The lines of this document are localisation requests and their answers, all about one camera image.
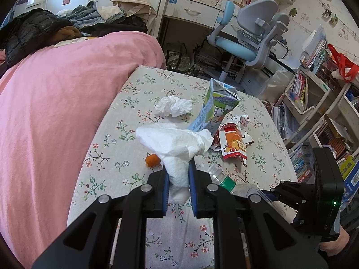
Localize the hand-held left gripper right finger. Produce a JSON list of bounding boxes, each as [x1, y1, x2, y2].
[[188, 160, 328, 269]]

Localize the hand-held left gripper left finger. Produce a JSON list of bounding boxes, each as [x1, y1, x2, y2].
[[32, 165, 171, 269]]

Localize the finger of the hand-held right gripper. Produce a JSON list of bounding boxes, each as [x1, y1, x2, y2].
[[264, 180, 316, 212]]

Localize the clear plastic bottle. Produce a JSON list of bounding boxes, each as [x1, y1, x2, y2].
[[207, 164, 278, 204]]

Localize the orange peel pieces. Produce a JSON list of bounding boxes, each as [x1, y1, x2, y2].
[[145, 154, 161, 168]]

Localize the red snack wrapper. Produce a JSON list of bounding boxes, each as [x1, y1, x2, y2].
[[211, 115, 254, 161]]

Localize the small white tissue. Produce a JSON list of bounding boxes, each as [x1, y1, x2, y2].
[[154, 95, 193, 117]]

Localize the milk carton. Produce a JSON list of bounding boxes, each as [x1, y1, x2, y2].
[[187, 78, 241, 137]]

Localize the person's right hand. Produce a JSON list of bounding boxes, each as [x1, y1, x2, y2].
[[318, 227, 351, 258]]

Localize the row of colourful books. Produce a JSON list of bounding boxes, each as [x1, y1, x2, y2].
[[291, 71, 309, 103]]

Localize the clear plastic bag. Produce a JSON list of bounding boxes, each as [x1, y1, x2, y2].
[[258, 69, 289, 104]]

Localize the red bag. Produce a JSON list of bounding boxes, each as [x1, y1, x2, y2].
[[327, 43, 359, 83]]

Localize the pink blanket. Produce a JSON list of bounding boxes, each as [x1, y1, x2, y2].
[[0, 31, 166, 268]]

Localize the silver bag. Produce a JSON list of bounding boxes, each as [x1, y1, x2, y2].
[[165, 43, 194, 70]]

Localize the upright books and papers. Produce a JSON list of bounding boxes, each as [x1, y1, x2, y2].
[[300, 25, 330, 70]]

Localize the blue grey desk chair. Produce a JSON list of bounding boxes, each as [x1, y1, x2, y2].
[[207, 0, 290, 83]]

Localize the black garment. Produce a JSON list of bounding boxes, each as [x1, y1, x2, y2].
[[81, 15, 149, 37]]

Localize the yellow white book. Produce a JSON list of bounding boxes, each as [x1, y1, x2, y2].
[[54, 36, 99, 48]]

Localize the white desk with drawer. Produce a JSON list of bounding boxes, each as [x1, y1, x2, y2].
[[164, 0, 244, 28]]

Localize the brown plush toy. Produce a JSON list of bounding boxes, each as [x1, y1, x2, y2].
[[53, 26, 83, 44]]

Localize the white cloth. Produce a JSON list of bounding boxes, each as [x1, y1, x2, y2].
[[99, 6, 124, 20]]

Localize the beige cloth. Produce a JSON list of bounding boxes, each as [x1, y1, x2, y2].
[[110, 0, 158, 35]]

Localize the black puffer jacket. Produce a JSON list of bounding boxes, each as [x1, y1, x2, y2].
[[0, 8, 73, 68]]

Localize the row of wall photos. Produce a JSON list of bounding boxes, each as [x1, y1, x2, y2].
[[297, 0, 359, 45]]

